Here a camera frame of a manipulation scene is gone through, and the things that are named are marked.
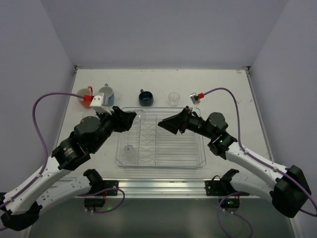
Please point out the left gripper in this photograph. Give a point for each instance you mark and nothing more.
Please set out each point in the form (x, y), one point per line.
(116, 118)

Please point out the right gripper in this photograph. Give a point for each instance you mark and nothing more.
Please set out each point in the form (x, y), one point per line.
(185, 121)

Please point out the small clear glass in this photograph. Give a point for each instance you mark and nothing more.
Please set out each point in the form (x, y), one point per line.
(140, 117)
(130, 152)
(173, 99)

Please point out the light blue floral mug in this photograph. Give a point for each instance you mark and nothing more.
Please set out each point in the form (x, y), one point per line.
(108, 95)

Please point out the dark blue ribbed mug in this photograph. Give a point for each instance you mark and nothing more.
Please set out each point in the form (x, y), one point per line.
(145, 98)

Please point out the large clear glass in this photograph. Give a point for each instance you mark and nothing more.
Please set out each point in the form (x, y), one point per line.
(89, 113)

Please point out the orange ceramic mug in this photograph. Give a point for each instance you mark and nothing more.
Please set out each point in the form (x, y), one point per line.
(87, 96)

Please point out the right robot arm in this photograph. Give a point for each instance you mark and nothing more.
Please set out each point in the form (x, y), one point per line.
(286, 188)

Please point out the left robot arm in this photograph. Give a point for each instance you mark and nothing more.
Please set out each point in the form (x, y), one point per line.
(23, 206)

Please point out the clear plastic dish rack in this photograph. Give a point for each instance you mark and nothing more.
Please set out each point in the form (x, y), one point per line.
(158, 148)

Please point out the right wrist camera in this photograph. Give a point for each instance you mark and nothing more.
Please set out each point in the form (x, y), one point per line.
(196, 99)

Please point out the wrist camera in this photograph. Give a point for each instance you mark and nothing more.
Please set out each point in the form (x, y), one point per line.
(196, 99)
(98, 106)

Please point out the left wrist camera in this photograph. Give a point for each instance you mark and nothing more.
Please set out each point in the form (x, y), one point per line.
(98, 106)

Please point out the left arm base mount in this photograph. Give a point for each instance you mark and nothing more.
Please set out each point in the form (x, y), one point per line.
(99, 191)

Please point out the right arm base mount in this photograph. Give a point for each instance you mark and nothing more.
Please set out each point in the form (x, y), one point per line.
(221, 186)

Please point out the aluminium mounting rail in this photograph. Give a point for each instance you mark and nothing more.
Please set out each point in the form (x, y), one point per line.
(158, 187)

